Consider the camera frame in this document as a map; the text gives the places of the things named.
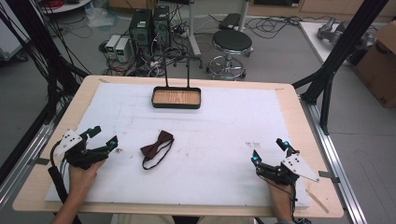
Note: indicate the white desk leg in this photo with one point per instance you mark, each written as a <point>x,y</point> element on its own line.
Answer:
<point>193,31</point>

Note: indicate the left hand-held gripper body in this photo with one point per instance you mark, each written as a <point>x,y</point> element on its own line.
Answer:
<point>81,154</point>

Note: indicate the white foam mat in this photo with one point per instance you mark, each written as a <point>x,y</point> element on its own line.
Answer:
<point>202,130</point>

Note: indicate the clear plastic bag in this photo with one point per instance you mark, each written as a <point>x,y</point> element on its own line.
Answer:
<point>99,17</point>

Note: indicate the flat black device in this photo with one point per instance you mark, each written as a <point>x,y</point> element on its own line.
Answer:
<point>230,21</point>

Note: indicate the black stand with wooden base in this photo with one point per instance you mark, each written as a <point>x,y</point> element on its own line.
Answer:
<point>176,97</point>

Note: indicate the brown cardboard box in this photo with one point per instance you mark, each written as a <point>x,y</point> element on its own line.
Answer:
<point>378,68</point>

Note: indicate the round white table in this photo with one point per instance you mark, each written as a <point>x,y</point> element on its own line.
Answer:
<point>67,5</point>

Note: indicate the black computer tower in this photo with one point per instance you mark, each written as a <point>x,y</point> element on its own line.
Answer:
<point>162,25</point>
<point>140,28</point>

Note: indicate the thin wooden stick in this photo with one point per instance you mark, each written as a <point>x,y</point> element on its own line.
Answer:
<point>317,201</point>

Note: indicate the dark red bow tie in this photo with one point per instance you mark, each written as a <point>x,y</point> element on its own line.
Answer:
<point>154,148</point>

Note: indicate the person's left hand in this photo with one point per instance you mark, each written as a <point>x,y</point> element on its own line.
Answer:
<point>81,175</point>

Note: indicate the black metal frame stand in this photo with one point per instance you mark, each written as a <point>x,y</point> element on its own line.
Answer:
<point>336,62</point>
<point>43,56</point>

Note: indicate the metal table clamp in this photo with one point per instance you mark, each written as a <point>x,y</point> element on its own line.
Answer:
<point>42,161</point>
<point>329,176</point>

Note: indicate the white power supply unit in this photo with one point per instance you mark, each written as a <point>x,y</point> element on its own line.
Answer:
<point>111,45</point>
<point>122,49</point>

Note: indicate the grey robot part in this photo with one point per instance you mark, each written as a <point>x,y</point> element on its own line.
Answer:
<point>330,29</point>

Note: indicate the person's right hand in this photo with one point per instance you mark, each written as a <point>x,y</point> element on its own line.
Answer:
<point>280,194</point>

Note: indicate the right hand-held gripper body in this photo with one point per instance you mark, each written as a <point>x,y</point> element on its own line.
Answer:
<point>285,170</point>

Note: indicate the black round stool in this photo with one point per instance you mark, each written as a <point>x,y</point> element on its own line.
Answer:
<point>232,42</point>

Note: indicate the aluminium rail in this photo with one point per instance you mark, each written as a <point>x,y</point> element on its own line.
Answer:
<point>337,161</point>
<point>28,149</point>

